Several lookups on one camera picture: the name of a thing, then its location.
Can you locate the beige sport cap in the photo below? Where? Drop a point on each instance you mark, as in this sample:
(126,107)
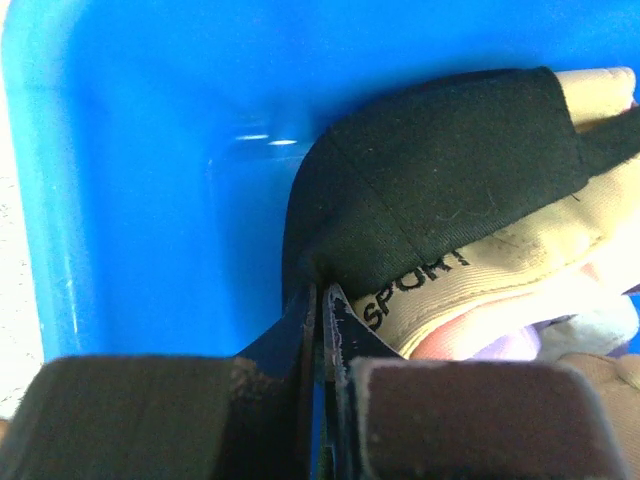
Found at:
(598,224)

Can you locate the blue plastic bin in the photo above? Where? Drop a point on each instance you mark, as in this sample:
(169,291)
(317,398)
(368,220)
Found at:
(156,141)

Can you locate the purple cap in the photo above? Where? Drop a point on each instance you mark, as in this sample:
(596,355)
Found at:
(607,330)

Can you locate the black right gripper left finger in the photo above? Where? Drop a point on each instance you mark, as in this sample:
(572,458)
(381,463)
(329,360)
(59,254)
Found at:
(173,417)

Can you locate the pink cap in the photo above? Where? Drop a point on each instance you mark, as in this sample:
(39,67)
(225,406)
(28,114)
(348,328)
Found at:
(585,289)

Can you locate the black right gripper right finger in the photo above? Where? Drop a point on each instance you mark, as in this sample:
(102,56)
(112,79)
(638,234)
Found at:
(392,418)

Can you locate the black MLB cap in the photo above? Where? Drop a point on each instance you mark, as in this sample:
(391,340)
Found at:
(420,172)

